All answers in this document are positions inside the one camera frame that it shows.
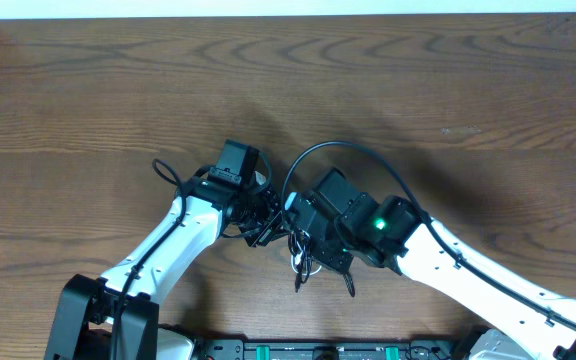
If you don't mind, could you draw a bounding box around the black USB cable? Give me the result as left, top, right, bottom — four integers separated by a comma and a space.
287, 227, 357, 299

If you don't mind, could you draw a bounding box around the white USB cable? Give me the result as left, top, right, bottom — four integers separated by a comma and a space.
290, 232, 322, 276

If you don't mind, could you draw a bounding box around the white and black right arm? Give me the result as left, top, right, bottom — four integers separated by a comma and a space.
286, 193, 576, 359

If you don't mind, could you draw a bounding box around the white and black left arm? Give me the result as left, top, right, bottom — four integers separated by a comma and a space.
44, 174, 280, 359

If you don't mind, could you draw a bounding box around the black left camera cable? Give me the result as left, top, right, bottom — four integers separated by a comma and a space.
109, 149, 274, 360

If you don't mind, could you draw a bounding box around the black camera cable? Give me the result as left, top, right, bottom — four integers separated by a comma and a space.
109, 149, 274, 360
280, 140, 576, 337

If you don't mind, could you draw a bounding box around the black right camera cable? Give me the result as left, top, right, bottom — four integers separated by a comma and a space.
280, 140, 576, 337

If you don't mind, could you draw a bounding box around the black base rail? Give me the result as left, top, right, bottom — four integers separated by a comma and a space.
157, 327, 489, 360

